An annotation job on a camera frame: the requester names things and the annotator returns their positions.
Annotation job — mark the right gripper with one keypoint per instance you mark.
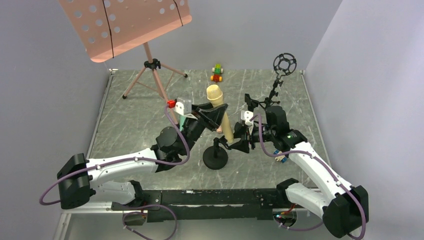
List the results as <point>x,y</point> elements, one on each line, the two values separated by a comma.
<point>243,139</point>

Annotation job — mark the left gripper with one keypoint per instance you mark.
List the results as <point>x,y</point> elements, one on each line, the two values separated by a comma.
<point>201,117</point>

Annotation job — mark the yellow toy microphone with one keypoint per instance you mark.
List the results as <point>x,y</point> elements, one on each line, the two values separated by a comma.
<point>215,96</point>

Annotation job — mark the black mic stand with clip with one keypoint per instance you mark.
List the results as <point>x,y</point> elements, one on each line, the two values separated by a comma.
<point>251,105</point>

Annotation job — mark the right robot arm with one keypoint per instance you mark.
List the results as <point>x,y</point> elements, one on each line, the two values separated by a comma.
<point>342,207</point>

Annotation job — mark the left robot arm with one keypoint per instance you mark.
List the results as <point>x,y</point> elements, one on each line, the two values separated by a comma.
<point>83,179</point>

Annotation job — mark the pink music stand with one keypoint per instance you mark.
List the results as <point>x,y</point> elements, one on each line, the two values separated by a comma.
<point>108,28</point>

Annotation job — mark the green toy microphone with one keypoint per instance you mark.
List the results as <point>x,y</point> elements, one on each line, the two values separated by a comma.
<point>182,119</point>

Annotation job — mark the green red brick car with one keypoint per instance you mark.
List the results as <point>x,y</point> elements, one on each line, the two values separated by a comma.
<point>217,71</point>

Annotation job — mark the beige blue brick car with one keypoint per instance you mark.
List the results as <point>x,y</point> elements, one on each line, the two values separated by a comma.
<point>279,157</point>

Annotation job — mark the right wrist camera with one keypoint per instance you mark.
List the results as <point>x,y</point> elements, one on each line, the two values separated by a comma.
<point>246,117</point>

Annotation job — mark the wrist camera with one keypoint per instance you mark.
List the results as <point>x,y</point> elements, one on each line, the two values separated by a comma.
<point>181,106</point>
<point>246,117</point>

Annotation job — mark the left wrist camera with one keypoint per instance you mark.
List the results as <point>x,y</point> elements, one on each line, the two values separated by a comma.
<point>181,106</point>

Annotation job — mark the black shock-mount boom stand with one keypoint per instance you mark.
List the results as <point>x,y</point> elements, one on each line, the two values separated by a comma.
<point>284,65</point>

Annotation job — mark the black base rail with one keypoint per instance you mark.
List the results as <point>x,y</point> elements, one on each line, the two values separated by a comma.
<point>259,203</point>

